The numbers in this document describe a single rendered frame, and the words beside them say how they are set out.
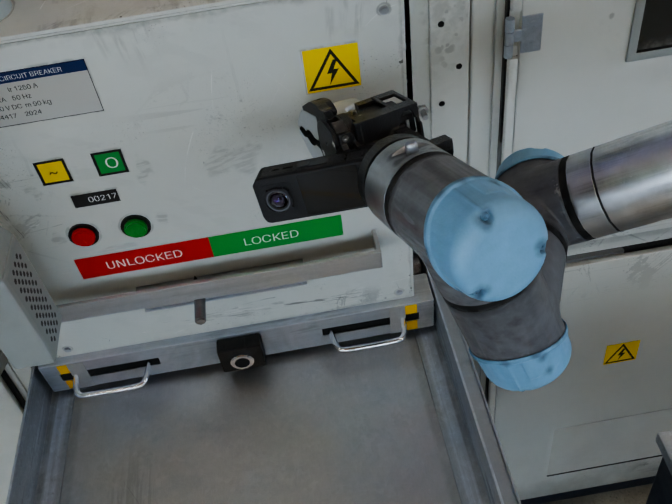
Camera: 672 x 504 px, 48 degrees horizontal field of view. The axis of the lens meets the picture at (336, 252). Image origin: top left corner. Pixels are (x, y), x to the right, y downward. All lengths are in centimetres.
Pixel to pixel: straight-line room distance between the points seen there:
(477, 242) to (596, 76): 57
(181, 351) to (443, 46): 52
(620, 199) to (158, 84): 44
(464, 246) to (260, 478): 57
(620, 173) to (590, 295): 68
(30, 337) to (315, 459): 37
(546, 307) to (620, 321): 81
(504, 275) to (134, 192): 48
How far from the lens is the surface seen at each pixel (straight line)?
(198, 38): 75
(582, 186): 65
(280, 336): 105
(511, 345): 58
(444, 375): 105
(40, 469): 109
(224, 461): 102
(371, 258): 91
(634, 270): 130
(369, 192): 60
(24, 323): 87
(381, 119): 68
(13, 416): 138
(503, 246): 50
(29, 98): 81
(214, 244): 92
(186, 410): 107
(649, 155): 64
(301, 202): 66
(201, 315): 95
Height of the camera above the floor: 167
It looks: 44 degrees down
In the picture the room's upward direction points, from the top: 8 degrees counter-clockwise
